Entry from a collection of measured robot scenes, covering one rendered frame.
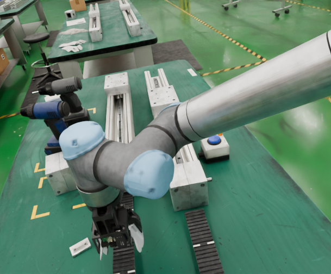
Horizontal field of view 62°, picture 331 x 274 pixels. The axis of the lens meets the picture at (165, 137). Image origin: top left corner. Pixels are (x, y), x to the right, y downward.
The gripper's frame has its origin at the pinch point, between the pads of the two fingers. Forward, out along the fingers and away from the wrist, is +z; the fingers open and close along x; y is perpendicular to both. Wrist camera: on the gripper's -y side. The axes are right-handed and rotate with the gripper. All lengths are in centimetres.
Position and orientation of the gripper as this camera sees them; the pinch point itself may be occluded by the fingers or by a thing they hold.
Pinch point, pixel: (123, 244)
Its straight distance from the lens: 73.3
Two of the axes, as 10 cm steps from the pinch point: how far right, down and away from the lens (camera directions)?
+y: 1.4, 5.5, -8.2
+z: 1.3, 8.1, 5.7
